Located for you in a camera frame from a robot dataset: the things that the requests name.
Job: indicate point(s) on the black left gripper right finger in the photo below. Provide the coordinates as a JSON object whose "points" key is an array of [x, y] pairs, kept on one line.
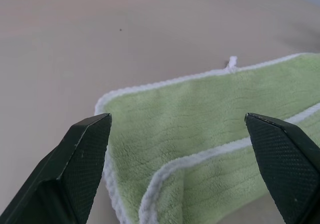
{"points": [[285, 164]]}

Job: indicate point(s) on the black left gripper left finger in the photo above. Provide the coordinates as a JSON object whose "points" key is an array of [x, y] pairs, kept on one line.
{"points": [[75, 169]]}

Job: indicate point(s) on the green white-edged cloth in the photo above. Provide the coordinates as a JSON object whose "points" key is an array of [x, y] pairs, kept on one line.
{"points": [[200, 133]]}

